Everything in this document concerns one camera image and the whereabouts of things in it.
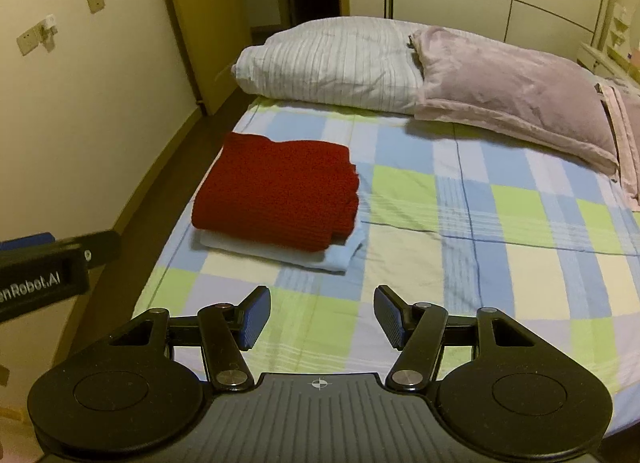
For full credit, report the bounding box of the red patterned knit sweater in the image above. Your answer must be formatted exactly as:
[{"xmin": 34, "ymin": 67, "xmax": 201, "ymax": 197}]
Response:
[{"xmin": 191, "ymin": 132, "xmax": 359, "ymax": 253}]

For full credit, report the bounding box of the folded light blue cloth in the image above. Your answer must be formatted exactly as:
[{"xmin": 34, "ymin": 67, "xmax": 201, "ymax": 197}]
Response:
[{"xmin": 198, "ymin": 219, "xmax": 366, "ymax": 273}]

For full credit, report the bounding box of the checkered bed sheet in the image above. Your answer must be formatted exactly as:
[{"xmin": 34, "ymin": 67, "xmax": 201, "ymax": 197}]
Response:
[{"xmin": 136, "ymin": 99, "xmax": 639, "ymax": 431}]

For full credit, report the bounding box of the mauve pillow far side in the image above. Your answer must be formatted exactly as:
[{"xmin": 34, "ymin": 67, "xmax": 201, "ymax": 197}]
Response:
[{"xmin": 231, "ymin": 15, "xmax": 622, "ymax": 179}]

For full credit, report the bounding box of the mauve pillow near headboard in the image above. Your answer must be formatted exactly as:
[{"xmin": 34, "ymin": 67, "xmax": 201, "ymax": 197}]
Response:
[{"xmin": 597, "ymin": 82, "xmax": 639, "ymax": 212}]

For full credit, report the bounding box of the white nightstand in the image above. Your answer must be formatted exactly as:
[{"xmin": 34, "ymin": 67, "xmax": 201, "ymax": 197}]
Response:
[{"xmin": 576, "ymin": 42, "xmax": 639, "ymax": 88}]

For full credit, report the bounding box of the wall socket with plug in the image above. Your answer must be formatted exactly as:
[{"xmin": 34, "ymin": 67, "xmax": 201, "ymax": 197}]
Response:
[{"xmin": 16, "ymin": 14, "xmax": 58, "ymax": 56}]

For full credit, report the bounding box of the wall light switch plate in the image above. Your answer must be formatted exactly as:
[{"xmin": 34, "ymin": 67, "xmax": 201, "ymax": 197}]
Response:
[{"xmin": 87, "ymin": 0, "xmax": 105, "ymax": 14}]

